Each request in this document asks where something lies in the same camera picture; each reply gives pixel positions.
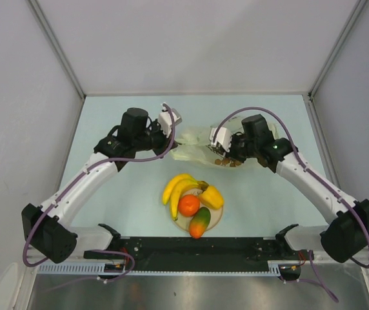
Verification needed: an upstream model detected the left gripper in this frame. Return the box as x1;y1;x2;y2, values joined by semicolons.
133;119;177;159

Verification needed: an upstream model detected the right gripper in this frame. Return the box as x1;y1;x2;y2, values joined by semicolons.
219;133;258;164

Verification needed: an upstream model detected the brown fake longan bunch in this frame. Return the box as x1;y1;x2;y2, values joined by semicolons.
206;145;242;167

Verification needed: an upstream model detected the pale green plastic bag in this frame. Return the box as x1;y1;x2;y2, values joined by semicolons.
169;116;280;169

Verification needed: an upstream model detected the yellow fake banana bunch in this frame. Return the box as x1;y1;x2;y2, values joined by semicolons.
162;173;209;221

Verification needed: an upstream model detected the yellow fake bell pepper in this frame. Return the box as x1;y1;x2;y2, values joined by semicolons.
198;185;224;210

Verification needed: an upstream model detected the pink ceramic plate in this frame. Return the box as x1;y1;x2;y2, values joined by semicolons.
171;189;224;232

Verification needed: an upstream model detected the small orange fake fruit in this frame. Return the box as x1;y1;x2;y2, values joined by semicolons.
188;207;211;239

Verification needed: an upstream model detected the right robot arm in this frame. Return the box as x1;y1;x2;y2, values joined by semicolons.
227;114;369;269

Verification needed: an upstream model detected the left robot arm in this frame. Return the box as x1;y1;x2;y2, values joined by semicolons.
21;104;182;267

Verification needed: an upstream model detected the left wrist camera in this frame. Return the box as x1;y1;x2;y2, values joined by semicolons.
157;103;183;138

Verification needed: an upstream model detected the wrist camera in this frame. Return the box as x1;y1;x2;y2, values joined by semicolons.
209;127;232;152
157;103;183;138

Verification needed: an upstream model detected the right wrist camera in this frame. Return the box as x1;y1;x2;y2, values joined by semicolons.
209;127;232;152

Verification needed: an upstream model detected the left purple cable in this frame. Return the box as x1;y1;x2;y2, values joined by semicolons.
22;103;177;291

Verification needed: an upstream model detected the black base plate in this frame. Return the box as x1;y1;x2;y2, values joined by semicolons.
83;236;303;280

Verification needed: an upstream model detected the white cable duct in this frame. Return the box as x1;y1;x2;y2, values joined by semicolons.
37;261;283;276

